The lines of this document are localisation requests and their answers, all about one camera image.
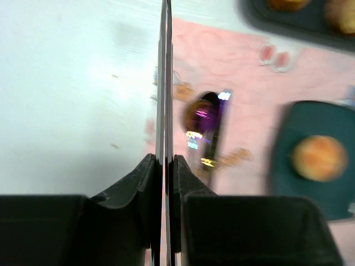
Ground right toast slice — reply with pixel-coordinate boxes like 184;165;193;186
324;0;354;35

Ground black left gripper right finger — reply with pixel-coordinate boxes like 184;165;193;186
174;155;343;265

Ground black baking tray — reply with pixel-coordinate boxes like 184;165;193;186
240;1;354;52

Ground toast slice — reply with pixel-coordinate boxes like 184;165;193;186
324;0;354;35
267;0;310;12

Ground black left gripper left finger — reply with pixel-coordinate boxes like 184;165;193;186
1;154;159;265

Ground round orange bun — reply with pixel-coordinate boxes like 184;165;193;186
290;135;348;182

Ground dark teal square plate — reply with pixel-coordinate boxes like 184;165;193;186
269;100;354;221

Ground left toast slice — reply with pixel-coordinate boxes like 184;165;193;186
267;0;310;12

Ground iridescent purple knife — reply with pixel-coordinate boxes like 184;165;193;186
202;89;232;188

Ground pink bunny placemat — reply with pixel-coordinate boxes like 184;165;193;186
173;19;354;265

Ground iridescent purple spoon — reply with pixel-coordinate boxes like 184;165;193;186
181;91;221;150

